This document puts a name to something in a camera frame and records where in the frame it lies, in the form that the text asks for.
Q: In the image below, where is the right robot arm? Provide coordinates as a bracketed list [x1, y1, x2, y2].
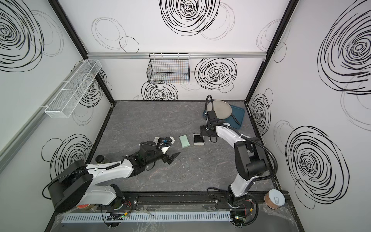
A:
[200, 110, 278, 208]

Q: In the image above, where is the white wire shelf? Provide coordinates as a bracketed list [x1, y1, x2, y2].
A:
[44, 60, 101, 118]

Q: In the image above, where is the teal tray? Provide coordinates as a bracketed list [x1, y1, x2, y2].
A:
[202, 99, 245, 130]

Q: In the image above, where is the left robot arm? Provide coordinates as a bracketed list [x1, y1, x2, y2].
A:
[44, 137, 179, 213]

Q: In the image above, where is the mint green jewelry box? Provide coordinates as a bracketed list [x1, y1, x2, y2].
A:
[179, 135, 190, 148]

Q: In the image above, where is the black wire basket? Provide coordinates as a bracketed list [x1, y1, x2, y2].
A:
[146, 53, 190, 85]

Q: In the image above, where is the brown tape roll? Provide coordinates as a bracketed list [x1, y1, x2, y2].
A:
[264, 189, 286, 210]

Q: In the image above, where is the white slotted cable duct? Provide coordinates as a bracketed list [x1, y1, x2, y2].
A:
[61, 211, 232, 223]

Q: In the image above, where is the white gift box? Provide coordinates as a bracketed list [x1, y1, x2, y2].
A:
[154, 136, 160, 144]

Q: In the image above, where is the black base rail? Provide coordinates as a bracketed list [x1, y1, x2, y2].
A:
[98, 189, 255, 211]

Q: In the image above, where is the white box base black insert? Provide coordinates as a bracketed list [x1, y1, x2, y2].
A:
[193, 134, 205, 146]

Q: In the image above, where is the grey round pan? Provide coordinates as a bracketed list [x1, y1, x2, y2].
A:
[206, 100, 232, 119]

